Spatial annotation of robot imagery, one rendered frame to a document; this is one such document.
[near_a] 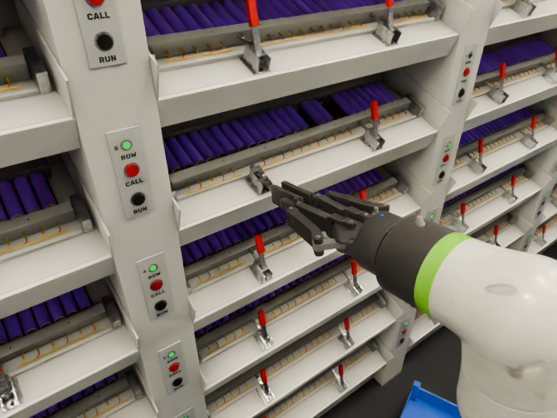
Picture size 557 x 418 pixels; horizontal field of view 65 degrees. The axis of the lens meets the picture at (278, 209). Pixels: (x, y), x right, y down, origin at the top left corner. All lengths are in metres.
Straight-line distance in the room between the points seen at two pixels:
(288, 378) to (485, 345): 0.80
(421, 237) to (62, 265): 0.44
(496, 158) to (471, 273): 0.97
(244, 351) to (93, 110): 0.61
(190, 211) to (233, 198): 0.07
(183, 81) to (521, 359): 0.47
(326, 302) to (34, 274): 0.66
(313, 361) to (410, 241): 0.78
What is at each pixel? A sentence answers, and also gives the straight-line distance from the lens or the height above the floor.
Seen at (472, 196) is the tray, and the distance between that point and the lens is 1.47.
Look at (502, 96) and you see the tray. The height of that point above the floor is 0.93.
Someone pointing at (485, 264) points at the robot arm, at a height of 1.03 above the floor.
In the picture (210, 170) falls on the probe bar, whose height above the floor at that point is 0.96.
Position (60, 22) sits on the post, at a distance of 0.51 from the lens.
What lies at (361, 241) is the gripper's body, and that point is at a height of 0.98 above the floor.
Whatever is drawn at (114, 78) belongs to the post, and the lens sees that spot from 0.53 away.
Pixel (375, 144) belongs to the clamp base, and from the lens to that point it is 0.86.
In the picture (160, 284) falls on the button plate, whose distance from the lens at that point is 0.68.
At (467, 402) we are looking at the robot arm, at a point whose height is 0.88.
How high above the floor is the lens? 1.29
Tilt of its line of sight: 34 degrees down
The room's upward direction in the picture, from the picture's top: straight up
